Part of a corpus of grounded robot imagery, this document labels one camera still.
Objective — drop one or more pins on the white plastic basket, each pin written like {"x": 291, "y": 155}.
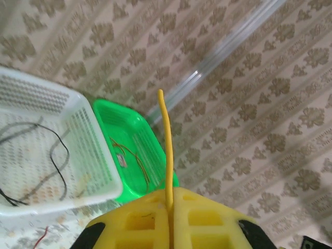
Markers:
{"x": 90, "y": 135}

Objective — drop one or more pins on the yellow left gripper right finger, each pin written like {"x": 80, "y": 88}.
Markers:
{"x": 202, "y": 225}

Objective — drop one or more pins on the aluminium frame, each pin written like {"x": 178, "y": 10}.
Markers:
{"x": 207, "y": 70}

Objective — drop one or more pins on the blue red barcode label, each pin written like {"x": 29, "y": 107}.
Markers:
{"x": 122, "y": 160}

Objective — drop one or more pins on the green plastic basket with label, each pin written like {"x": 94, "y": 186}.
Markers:
{"x": 145, "y": 135}

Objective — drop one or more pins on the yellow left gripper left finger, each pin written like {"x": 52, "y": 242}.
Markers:
{"x": 140, "y": 223}

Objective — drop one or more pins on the floral fern print tablecloth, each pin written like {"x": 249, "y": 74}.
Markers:
{"x": 20, "y": 233}

